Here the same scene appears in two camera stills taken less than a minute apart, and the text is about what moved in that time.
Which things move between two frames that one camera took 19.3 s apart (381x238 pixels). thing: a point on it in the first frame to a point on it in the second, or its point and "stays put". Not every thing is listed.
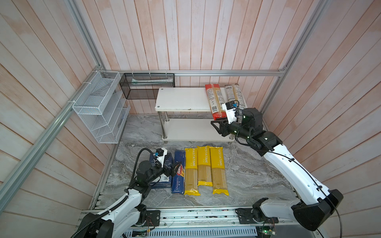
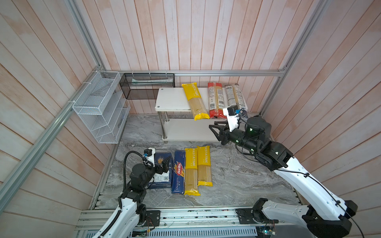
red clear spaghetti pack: x=216 y=99 stays put
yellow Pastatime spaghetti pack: x=204 y=176 stays put
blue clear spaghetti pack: x=233 y=92 stays put
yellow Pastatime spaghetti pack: x=219 y=185 to x=197 y=106
